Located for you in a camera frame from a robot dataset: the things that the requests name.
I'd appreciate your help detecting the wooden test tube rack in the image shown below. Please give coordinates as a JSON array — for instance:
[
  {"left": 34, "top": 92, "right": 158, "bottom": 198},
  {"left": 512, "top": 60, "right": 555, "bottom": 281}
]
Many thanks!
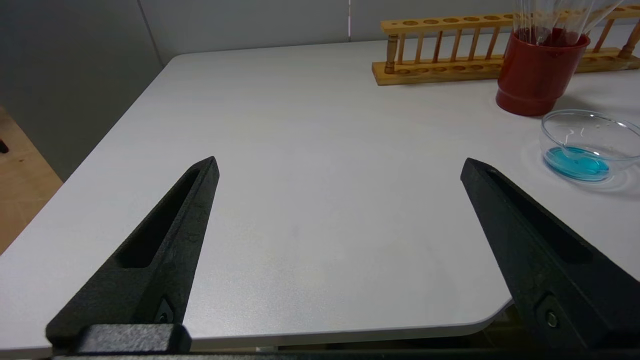
[{"left": 371, "top": 4, "right": 640, "bottom": 86}]

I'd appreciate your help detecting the clear glass dish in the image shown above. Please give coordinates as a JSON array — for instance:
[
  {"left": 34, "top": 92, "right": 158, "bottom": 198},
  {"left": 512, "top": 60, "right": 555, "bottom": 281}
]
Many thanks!
[{"left": 540, "top": 109, "right": 640, "bottom": 183}]

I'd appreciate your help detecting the red plastic cup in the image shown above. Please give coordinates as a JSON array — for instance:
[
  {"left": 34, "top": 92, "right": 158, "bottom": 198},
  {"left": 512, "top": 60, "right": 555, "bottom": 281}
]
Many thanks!
[{"left": 495, "top": 27, "right": 591, "bottom": 117}]

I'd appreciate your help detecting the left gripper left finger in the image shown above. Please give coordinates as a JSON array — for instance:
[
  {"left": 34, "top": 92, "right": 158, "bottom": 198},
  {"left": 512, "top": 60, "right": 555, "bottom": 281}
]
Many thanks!
[{"left": 46, "top": 156, "right": 221, "bottom": 353}]

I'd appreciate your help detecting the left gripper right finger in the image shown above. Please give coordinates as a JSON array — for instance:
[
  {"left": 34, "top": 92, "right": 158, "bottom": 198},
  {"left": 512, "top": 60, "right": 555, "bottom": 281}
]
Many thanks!
[{"left": 460, "top": 157, "right": 640, "bottom": 351}]

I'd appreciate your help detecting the empty glass test tube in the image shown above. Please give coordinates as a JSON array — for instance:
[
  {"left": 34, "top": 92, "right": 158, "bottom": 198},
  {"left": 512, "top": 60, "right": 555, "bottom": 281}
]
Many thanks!
[
  {"left": 557, "top": 0, "right": 583, "bottom": 41},
  {"left": 575, "top": 0, "right": 626, "bottom": 37},
  {"left": 515, "top": 0, "right": 532, "bottom": 37},
  {"left": 527, "top": 0, "right": 542, "bottom": 41}
]

